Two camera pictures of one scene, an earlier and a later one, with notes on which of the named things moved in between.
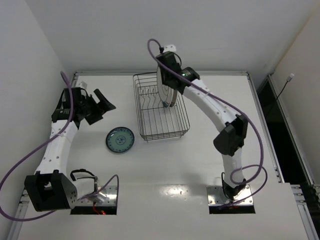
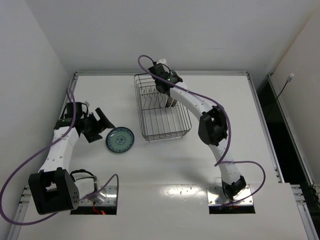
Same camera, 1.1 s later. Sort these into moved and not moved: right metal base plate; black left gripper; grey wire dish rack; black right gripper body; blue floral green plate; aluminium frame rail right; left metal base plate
Moved: black right gripper body; black left gripper
Not moved: grey wire dish rack; blue floral green plate; left metal base plate; right metal base plate; aluminium frame rail right
